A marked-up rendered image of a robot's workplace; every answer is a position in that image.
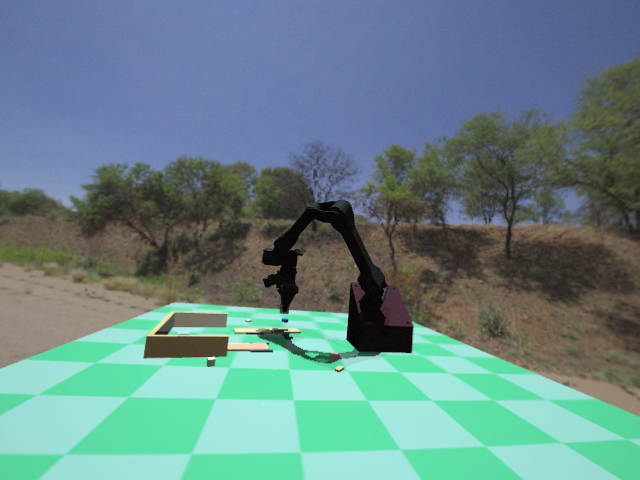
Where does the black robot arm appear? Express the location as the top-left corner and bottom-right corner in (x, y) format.
(262, 199), (388, 315)

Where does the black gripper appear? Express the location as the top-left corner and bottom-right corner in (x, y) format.
(276, 267), (299, 312)

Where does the tan flat strip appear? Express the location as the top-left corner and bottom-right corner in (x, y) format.
(228, 343), (268, 351)

